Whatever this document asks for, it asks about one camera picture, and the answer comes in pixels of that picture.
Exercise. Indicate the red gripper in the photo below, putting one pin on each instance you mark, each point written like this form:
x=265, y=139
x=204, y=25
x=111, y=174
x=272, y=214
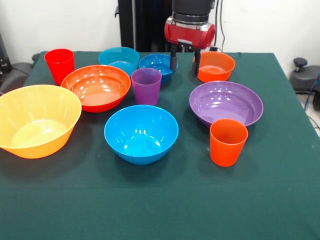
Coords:
x=190, y=35

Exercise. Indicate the small orange bowl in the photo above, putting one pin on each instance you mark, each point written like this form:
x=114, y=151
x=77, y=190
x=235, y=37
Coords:
x=216, y=72

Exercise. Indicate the purple cup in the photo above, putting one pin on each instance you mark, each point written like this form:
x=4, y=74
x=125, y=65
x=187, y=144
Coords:
x=146, y=92

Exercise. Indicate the small dark blue bowl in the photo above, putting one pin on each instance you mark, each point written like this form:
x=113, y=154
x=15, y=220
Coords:
x=157, y=62

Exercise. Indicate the wide purple bowl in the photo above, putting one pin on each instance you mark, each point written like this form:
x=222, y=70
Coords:
x=225, y=105

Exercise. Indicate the teal bowl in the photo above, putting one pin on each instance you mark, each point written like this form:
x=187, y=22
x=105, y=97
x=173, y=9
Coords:
x=117, y=56

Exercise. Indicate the wide orange bowl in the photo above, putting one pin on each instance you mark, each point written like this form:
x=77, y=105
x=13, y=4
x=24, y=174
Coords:
x=97, y=92

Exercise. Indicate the large blue bowl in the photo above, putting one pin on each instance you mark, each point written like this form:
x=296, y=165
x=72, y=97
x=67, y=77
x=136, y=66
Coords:
x=141, y=145

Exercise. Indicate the orange cup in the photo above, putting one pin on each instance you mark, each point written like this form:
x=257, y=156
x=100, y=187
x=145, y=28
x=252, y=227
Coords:
x=226, y=152

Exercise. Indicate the red cup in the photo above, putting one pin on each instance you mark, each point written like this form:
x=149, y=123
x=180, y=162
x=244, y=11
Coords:
x=60, y=67

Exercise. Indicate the dark green tablecloth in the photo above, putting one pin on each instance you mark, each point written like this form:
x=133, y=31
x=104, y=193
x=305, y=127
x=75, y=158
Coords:
x=175, y=200

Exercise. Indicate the yellow bowl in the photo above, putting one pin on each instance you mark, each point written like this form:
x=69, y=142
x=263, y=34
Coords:
x=37, y=130

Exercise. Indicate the black equipment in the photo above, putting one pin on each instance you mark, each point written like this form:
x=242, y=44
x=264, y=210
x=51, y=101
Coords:
x=3, y=62

